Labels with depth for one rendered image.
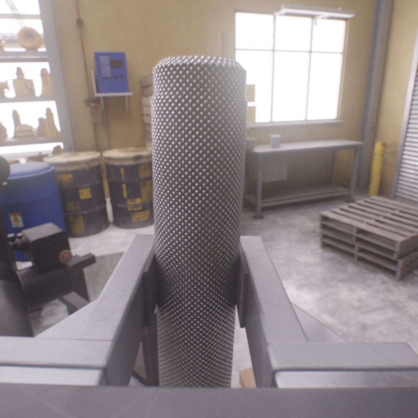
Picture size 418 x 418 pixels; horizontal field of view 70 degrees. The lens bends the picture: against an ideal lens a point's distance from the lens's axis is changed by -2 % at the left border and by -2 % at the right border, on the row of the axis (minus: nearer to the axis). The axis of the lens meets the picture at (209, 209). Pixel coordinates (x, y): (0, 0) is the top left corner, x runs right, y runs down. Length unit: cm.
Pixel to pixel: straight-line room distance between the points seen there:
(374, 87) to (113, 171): 508
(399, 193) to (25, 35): 844
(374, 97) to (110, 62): 475
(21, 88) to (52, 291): 679
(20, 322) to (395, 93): 644
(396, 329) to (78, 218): 329
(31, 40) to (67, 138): 413
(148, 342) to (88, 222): 194
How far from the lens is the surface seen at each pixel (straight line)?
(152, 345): 215
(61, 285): 205
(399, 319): 329
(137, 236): 16
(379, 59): 685
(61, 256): 199
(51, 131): 842
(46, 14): 484
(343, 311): 319
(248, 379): 233
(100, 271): 333
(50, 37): 479
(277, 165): 509
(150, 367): 225
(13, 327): 152
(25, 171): 319
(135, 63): 494
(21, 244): 195
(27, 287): 200
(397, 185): 663
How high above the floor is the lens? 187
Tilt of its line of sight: 20 degrees down
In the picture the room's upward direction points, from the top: 2 degrees counter-clockwise
